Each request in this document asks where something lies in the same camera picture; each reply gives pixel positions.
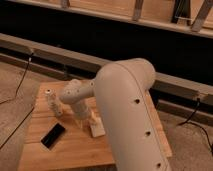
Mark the black smartphone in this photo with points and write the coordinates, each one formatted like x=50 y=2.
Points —
x=51 y=137

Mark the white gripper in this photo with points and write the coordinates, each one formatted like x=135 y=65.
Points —
x=82 y=111

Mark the clear plastic bottle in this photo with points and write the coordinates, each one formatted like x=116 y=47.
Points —
x=53 y=102

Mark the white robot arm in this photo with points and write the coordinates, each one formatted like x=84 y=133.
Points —
x=120 y=89

